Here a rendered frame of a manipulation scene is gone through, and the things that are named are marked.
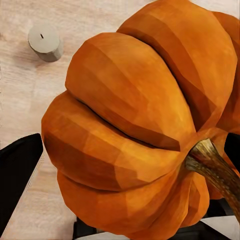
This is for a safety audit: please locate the pumpkin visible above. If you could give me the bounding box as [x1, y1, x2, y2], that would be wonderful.
[41, 0, 240, 240]

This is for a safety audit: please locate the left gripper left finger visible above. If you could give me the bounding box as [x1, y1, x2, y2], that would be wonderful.
[0, 133, 44, 238]

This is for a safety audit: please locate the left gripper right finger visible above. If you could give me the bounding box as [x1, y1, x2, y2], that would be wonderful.
[224, 133, 240, 173]

